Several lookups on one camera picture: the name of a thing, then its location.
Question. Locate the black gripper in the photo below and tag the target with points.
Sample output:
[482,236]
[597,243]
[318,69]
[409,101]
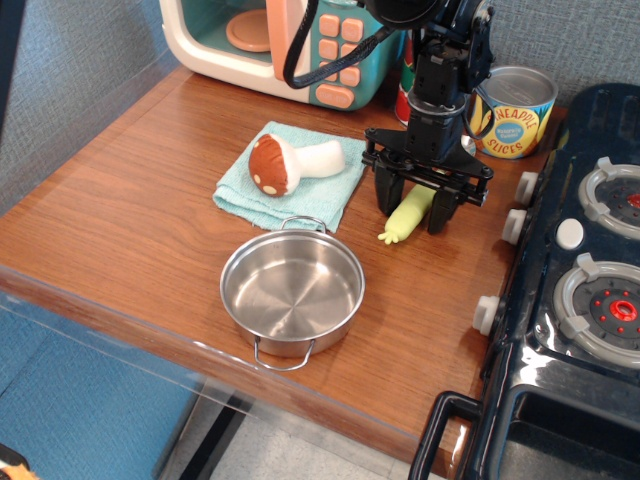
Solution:
[428,152]

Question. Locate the yellow handled metal spoon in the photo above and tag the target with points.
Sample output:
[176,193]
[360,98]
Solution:
[408,215]

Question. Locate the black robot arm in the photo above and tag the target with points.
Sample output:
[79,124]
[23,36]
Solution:
[451,58]

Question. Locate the light blue rag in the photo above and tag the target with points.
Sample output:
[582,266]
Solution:
[324,199]

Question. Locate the tomato sauce can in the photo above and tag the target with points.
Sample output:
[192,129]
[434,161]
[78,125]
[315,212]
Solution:
[407,75]

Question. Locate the white stove knob middle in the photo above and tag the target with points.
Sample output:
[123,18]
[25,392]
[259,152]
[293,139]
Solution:
[513,225]

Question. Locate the white stove knob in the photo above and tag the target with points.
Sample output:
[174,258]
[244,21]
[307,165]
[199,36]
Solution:
[526,187]
[513,225]
[485,313]

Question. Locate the white stove knob upper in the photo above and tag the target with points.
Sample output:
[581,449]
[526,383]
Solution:
[526,187]

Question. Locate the pineapple slices can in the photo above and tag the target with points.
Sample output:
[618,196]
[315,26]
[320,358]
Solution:
[511,110]

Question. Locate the white stove knob lower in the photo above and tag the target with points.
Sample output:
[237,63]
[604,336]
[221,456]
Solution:
[485,313]

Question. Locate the plush brown mushroom toy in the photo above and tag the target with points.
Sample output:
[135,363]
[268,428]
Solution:
[276,167]

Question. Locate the small steel pan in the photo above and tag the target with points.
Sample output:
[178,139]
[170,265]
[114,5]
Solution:
[292,293]

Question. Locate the black toy stove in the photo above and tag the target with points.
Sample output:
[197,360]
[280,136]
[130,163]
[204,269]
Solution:
[560,396]

